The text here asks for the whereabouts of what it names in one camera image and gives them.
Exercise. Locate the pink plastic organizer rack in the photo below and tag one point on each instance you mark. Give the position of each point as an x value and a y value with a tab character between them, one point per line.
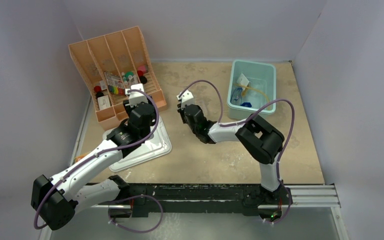
110	64

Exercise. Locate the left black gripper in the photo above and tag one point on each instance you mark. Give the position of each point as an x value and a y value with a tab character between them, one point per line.
126	102

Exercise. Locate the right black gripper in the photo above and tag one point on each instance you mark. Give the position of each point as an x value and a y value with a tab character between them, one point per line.
181	110

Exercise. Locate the small white plastic packet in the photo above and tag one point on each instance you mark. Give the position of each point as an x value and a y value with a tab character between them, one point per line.
242	81

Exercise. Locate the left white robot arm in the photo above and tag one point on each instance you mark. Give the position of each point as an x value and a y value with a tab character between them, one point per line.
57	199

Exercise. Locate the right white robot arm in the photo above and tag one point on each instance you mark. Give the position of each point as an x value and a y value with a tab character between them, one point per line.
263	141

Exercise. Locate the white storage box lid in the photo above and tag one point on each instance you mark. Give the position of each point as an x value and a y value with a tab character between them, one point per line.
156	146

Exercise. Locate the teal plastic bin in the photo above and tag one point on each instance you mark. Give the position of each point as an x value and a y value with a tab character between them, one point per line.
252	85

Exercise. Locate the blue safety glasses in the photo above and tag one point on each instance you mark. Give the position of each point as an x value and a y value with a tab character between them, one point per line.
236	96

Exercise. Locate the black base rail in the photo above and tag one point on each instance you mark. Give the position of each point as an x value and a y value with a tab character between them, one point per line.
235	198

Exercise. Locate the orange printed card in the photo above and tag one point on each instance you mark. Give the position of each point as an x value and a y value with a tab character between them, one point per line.
80	157

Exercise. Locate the tan rubber tubing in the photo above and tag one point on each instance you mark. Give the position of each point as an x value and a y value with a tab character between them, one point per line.
255	96

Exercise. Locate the graduated cylinder blue base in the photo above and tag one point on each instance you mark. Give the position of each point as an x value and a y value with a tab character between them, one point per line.
246	104

